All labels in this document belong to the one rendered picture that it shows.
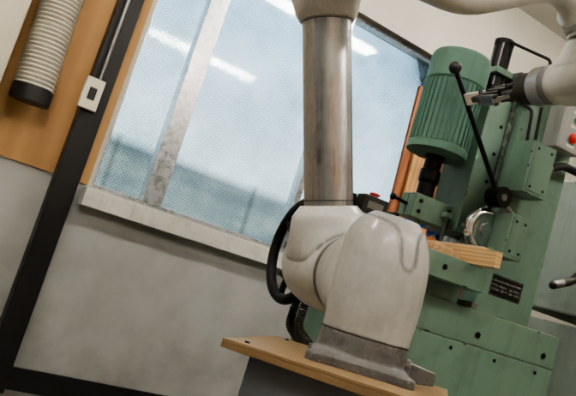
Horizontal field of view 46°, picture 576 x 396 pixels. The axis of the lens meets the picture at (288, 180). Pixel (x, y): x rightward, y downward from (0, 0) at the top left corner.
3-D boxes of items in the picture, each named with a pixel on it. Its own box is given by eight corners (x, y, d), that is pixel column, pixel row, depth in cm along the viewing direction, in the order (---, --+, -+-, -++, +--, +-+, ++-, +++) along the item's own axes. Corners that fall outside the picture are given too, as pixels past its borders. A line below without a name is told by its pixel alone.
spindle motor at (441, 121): (393, 147, 200) (421, 51, 204) (439, 167, 207) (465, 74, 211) (430, 144, 184) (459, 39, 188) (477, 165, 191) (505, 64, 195)
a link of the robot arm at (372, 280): (347, 333, 106) (382, 201, 110) (300, 315, 123) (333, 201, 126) (429, 356, 112) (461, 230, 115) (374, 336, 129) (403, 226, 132)
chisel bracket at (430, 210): (394, 219, 193) (402, 191, 195) (432, 234, 199) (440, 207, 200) (410, 220, 187) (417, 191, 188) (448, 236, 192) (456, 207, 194)
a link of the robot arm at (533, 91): (576, 96, 150) (555, 99, 156) (564, 57, 149) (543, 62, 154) (548, 111, 147) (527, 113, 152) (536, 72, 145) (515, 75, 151)
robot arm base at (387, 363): (439, 399, 106) (447, 364, 106) (303, 357, 108) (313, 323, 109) (423, 384, 124) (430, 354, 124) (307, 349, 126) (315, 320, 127)
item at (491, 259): (351, 244, 217) (354, 232, 218) (356, 246, 218) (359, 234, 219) (493, 267, 159) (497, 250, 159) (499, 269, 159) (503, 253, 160)
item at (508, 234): (478, 252, 188) (489, 211, 190) (496, 259, 191) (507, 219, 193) (502, 255, 179) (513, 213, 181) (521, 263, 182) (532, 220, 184)
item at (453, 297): (315, 264, 201) (319, 251, 202) (372, 283, 210) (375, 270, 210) (392, 281, 165) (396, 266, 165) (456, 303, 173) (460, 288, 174)
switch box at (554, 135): (540, 146, 198) (553, 96, 200) (563, 158, 202) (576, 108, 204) (556, 145, 192) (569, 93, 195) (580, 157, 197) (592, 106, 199)
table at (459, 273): (276, 238, 208) (281, 220, 209) (356, 266, 221) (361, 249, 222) (385, 259, 154) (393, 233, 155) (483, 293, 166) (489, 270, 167)
